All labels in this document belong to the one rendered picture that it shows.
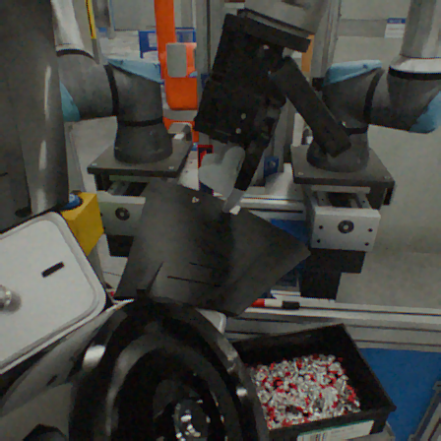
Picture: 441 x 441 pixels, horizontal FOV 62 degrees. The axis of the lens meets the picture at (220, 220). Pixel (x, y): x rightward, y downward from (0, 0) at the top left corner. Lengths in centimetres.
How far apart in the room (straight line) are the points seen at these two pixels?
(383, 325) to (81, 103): 77
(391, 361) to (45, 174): 80
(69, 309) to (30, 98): 13
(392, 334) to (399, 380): 17
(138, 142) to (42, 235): 72
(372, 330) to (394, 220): 168
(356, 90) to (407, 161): 145
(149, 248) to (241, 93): 18
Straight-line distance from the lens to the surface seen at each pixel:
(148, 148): 92
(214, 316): 29
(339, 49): 202
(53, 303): 21
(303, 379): 69
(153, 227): 40
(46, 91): 27
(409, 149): 226
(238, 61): 39
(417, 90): 82
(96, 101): 88
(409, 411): 106
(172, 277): 32
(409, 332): 82
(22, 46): 30
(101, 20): 19
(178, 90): 406
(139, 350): 18
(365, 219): 83
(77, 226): 66
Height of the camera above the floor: 138
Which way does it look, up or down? 31 degrees down
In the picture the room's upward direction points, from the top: straight up
